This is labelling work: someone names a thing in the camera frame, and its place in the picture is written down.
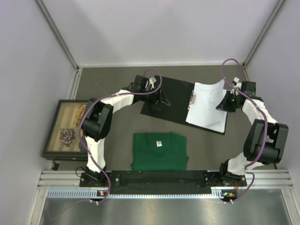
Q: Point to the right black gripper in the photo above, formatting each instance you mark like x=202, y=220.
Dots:
x=223, y=106

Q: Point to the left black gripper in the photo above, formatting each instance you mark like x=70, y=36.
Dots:
x=156, y=99

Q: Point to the white folder black inside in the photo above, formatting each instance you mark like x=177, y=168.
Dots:
x=178, y=93

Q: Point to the white printed paper stack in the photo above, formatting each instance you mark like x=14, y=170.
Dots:
x=214, y=120

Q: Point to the white paper sheets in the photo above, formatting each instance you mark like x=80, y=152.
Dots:
x=208, y=96

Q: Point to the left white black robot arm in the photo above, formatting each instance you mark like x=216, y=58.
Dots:
x=97, y=119

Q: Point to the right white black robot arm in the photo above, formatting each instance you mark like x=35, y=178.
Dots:
x=265, y=142

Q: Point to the green folded t-shirt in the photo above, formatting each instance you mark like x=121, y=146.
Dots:
x=159, y=152

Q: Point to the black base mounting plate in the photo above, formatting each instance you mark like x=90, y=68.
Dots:
x=170, y=182

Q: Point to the black glass-lid display box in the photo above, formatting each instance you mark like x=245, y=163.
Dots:
x=63, y=138

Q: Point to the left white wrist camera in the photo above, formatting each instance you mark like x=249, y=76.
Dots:
x=151, y=84

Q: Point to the grey slotted cable duct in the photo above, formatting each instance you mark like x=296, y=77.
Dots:
x=98, y=194

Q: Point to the right aluminium corner post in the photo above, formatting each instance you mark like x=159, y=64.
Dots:
x=267, y=25

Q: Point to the aluminium corner post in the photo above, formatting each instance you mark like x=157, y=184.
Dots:
x=44, y=11
x=267, y=25

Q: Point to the aluminium front rail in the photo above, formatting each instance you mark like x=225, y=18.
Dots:
x=264, y=179

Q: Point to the left aluminium corner post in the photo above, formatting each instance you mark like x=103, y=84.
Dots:
x=44, y=11

